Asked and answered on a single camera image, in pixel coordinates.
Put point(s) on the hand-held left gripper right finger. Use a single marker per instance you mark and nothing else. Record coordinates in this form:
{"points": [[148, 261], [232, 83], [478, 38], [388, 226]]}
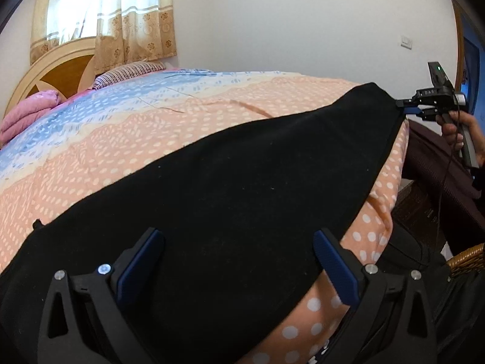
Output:
{"points": [[337, 269]]}

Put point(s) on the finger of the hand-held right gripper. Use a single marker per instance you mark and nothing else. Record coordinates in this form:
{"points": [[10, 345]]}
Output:
{"points": [[408, 102], [413, 111]]}

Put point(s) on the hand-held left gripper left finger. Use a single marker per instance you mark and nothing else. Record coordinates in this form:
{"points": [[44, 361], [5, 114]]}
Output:
{"points": [[140, 266]]}

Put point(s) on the black pants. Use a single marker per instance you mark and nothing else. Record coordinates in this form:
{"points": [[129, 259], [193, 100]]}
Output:
{"points": [[227, 197]]}

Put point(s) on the person's right hand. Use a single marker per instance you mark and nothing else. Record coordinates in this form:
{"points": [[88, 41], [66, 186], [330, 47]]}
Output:
{"points": [[475, 132]]}

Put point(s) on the dark maroon cloth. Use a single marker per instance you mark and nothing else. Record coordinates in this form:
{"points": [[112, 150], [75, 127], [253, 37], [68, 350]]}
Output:
{"points": [[428, 155]]}

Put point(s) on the polka dot bedspread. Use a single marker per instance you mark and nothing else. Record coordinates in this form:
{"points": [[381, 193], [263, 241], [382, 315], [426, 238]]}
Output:
{"points": [[113, 151]]}

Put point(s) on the wicker basket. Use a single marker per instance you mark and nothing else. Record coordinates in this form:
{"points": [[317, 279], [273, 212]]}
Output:
{"points": [[468, 259]]}

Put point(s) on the pink folded blanket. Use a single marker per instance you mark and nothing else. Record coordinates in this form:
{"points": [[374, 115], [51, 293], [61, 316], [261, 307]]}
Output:
{"points": [[26, 113]]}

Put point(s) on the striped pillow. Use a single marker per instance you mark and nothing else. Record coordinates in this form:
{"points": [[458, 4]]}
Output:
{"points": [[125, 71]]}

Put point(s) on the cream wooden headboard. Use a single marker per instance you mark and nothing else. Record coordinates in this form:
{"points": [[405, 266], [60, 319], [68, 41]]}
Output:
{"points": [[49, 68]]}

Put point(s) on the beige floral curtain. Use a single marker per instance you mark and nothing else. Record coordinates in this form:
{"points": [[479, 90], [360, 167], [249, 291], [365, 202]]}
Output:
{"points": [[132, 34]]}

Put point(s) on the wooden door frame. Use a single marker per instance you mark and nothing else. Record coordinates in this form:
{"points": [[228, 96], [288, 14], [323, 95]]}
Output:
{"points": [[460, 45]]}

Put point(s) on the white wall switch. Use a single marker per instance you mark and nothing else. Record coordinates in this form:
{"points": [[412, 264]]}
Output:
{"points": [[406, 41]]}

